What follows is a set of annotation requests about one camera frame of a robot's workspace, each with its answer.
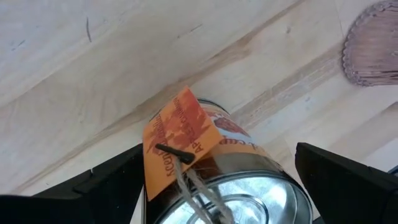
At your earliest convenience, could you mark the silver candle tin orange tag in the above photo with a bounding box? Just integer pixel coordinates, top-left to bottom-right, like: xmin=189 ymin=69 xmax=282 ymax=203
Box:
xmin=141 ymin=86 xmax=314 ymax=224

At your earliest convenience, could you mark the pink glass candle holder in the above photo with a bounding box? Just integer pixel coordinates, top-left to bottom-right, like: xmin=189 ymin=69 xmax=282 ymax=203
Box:
xmin=341 ymin=0 xmax=398 ymax=88

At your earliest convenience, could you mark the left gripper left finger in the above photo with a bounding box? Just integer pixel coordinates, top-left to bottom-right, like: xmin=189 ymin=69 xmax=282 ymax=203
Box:
xmin=30 ymin=143 xmax=146 ymax=224

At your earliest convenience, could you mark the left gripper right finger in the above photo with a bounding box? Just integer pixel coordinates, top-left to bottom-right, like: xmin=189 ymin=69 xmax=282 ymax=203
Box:
xmin=294 ymin=142 xmax=398 ymax=224

